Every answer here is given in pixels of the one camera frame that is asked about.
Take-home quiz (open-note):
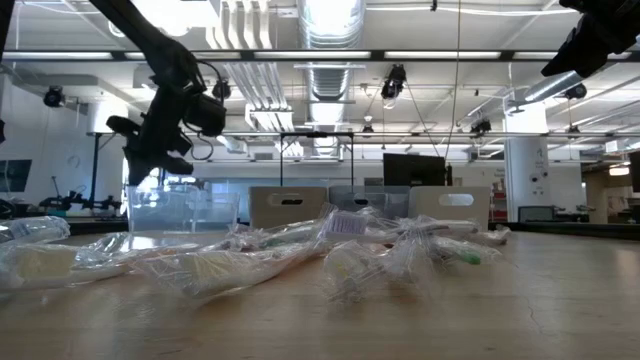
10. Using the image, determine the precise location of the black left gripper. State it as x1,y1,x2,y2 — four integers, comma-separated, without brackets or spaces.
122,74,201,187

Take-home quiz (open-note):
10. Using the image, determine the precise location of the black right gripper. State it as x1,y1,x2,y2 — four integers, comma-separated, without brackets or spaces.
540,0,640,79

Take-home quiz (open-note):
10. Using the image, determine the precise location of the clear plastic bin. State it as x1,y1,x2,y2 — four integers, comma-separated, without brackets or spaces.
126,184,241,235

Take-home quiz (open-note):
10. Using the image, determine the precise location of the white building column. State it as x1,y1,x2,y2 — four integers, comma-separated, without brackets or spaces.
503,102,550,222

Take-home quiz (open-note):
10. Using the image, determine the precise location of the small dark desk monitor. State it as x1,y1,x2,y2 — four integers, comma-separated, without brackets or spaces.
517,205,556,224

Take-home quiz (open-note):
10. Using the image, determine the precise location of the light grey plastic bin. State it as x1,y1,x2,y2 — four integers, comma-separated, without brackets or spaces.
248,186,329,230

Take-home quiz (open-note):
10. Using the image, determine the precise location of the large black monitor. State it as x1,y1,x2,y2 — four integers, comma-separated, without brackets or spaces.
383,152,448,194

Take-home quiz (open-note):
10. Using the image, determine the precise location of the white plastic bin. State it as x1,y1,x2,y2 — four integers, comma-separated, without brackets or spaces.
408,186,492,231

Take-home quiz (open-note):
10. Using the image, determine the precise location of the dark smoky plastic bin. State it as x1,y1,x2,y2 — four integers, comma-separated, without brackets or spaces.
328,185,411,220

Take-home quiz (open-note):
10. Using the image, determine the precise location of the black background rig frame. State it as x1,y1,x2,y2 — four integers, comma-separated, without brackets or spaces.
87,129,171,214

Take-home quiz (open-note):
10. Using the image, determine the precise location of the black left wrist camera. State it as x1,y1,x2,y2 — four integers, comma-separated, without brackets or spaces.
183,92,228,138

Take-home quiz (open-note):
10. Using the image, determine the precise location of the dark wall screen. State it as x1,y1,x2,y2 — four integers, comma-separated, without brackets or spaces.
0,158,33,194

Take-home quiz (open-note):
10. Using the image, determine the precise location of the black rack frame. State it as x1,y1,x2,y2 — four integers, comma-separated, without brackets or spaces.
278,131,356,189

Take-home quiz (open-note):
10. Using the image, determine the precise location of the silver ventilation duct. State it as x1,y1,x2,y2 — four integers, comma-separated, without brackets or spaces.
297,0,369,159

